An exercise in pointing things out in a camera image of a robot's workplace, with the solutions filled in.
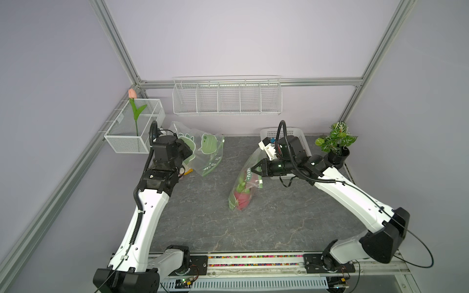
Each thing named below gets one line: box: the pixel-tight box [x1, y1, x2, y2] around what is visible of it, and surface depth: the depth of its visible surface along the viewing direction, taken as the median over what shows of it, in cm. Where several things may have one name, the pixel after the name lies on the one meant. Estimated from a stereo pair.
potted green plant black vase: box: [315, 121, 358, 165], surface depth 86 cm
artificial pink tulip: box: [128, 87, 148, 137], surface depth 86 cm
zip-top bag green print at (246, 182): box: [228, 148, 266, 211], surface depth 76 cm
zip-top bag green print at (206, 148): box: [168, 121, 225, 178], surface depth 83 cm
